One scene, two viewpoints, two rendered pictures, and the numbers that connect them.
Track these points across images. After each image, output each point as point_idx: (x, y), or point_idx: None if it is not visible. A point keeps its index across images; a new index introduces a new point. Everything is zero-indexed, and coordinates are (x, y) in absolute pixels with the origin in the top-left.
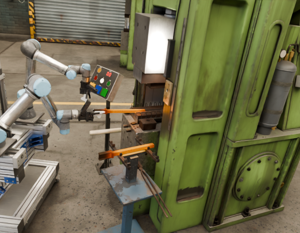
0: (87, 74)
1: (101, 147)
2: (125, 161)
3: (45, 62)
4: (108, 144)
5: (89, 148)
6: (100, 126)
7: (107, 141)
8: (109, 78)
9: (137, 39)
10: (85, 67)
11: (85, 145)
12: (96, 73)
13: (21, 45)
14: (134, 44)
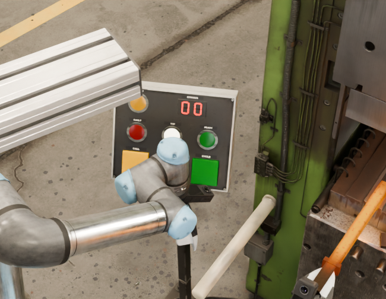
0: (187, 172)
1: (101, 249)
2: None
3: (106, 243)
4: (190, 264)
5: (76, 273)
6: (23, 175)
7: (189, 257)
8: (199, 121)
9: (380, 23)
10: (180, 160)
11: (54, 272)
12: (129, 117)
13: (0, 247)
14: (350, 31)
